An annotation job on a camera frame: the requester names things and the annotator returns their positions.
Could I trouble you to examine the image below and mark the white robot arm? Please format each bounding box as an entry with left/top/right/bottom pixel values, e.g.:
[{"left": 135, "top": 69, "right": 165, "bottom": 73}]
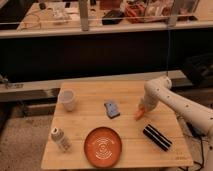
[{"left": 139, "top": 76, "right": 213, "bottom": 171}]

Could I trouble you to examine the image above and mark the black striped box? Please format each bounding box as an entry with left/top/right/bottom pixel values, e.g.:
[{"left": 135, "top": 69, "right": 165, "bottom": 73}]
[{"left": 143, "top": 124, "right": 172, "bottom": 151}]

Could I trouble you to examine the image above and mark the blue sponge block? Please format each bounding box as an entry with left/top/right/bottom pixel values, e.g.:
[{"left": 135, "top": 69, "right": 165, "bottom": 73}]
[{"left": 104, "top": 101, "right": 120, "bottom": 119}]

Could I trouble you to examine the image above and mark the red tool on bench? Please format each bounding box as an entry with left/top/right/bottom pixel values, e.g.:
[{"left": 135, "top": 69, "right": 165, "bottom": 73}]
[{"left": 125, "top": 4, "right": 145, "bottom": 23}]

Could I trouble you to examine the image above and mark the black crate at right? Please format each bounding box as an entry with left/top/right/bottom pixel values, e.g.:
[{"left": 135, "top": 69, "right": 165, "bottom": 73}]
[{"left": 181, "top": 53, "right": 213, "bottom": 87}]

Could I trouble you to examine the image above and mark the small white bottle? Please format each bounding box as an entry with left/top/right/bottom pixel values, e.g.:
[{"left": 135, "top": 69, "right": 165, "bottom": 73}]
[{"left": 51, "top": 127, "right": 71, "bottom": 152}]

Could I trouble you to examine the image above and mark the orange ceramic bowl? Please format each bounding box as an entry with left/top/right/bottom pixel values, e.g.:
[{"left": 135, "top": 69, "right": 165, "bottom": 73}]
[{"left": 84, "top": 127, "right": 122, "bottom": 168}]

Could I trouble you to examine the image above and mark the black bag on bench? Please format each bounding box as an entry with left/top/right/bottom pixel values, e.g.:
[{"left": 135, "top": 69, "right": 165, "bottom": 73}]
[{"left": 102, "top": 10, "right": 124, "bottom": 25}]

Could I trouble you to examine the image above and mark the white plastic cup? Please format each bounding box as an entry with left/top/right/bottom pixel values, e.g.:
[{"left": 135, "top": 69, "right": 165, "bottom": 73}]
[{"left": 58, "top": 90, "right": 76, "bottom": 111}]

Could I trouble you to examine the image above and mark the grey metal post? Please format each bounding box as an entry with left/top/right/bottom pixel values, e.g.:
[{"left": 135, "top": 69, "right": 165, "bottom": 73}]
[{"left": 78, "top": 0, "right": 89, "bottom": 31}]

